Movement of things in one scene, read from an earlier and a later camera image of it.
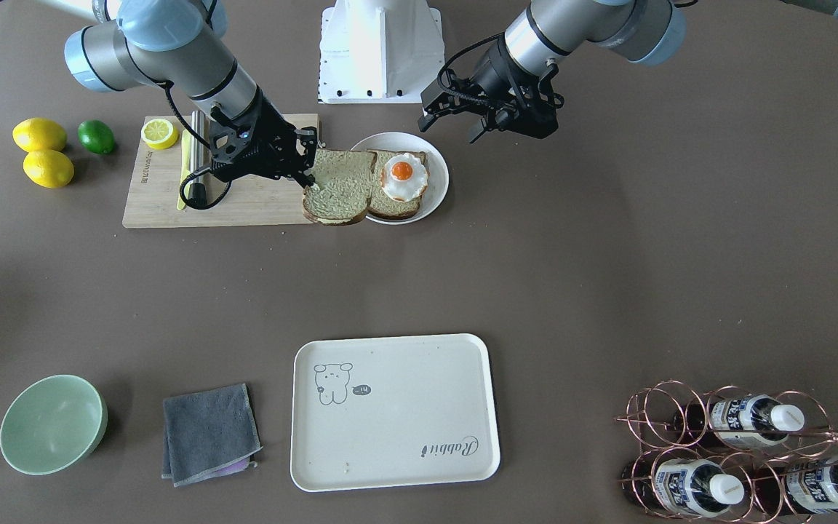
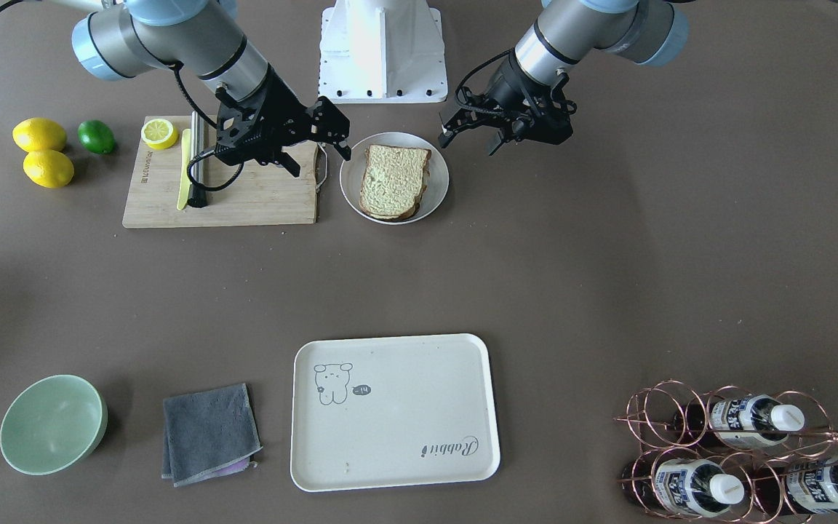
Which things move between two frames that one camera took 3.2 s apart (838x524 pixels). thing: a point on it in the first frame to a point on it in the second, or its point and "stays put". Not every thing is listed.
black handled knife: (197, 195) stays put
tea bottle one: (743, 418) stays put
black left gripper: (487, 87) to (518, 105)
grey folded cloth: (209, 434) stays put
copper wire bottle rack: (732, 456) stays put
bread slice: (342, 191) to (393, 177)
